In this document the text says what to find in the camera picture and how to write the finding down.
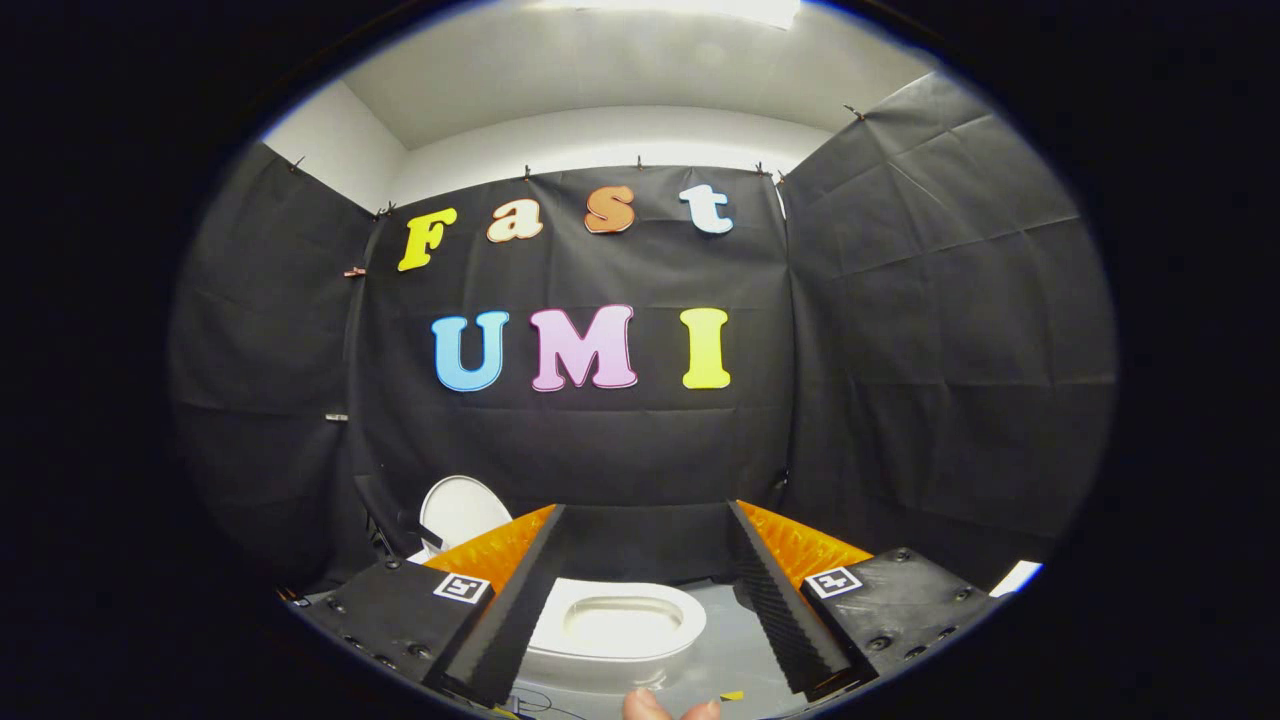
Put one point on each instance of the black backdrop cloth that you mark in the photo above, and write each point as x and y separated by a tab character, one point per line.
620	450

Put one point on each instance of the white panel edge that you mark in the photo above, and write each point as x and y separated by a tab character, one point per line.
1018	578

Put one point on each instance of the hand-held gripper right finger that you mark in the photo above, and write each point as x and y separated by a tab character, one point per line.
775	600

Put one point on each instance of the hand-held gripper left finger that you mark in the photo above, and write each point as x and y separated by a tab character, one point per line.
520	600

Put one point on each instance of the white toilet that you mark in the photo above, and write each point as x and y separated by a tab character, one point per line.
600	674

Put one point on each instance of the white toilet seat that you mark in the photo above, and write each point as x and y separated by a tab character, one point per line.
690	618

